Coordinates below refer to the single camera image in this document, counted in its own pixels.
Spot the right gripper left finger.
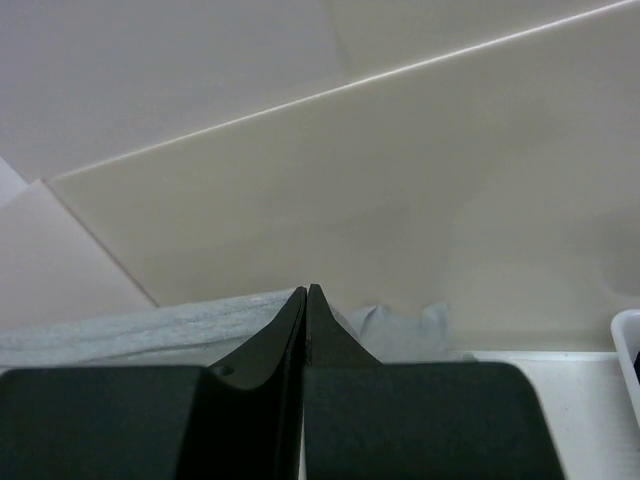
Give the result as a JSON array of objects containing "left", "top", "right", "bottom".
[{"left": 176, "top": 287, "right": 306, "bottom": 479}]

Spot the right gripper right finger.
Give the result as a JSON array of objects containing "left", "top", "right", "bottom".
[{"left": 304, "top": 283, "right": 386, "bottom": 480}]

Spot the white plastic basket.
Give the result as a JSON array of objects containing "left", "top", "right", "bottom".
[{"left": 610, "top": 309, "right": 639, "bottom": 411}]

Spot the grey tank top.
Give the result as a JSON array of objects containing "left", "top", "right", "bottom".
[{"left": 1, "top": 290, "right": 454, "bottom": 370}]

